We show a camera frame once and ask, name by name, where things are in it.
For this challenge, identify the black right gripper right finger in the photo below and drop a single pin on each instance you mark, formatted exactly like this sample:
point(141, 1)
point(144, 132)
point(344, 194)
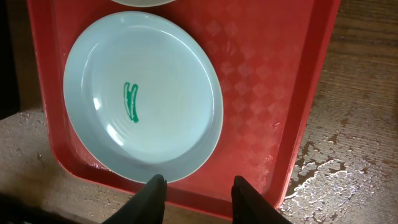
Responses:
point(250, 207)

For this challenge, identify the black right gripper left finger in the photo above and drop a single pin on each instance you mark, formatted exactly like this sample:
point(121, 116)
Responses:
point(145, 207)

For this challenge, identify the light blue plate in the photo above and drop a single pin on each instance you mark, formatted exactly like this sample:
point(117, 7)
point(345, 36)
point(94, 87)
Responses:
point(143, 97)

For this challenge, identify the red tray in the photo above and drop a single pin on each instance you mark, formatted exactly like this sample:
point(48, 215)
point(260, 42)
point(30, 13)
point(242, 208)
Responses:
point(268, 56)

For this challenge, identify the cream plate with green mark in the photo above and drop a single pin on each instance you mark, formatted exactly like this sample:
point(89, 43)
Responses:
point(143, 3)

